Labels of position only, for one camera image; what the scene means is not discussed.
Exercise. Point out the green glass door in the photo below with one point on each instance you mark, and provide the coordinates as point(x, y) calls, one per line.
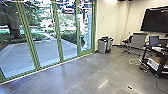
point(86, 51)

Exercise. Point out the grey indoor waste bin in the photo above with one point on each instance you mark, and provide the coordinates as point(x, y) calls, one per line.
point(102, 46)

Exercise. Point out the dark bin with green lid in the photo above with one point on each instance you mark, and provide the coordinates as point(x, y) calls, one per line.
point(110, 42)

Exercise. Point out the green shrub bed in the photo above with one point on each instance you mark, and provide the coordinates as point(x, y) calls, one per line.
point(71, 36)

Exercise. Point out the large tree trunk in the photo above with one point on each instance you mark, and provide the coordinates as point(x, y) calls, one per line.
point(14, 26)

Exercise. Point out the black wheeled cart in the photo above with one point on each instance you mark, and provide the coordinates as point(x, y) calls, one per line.
point(156, 60)

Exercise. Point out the white wall switch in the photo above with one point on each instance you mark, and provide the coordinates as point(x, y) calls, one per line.
point(103, 16)

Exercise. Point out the black wall television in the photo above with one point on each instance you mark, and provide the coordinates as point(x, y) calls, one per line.
point(155, 19)

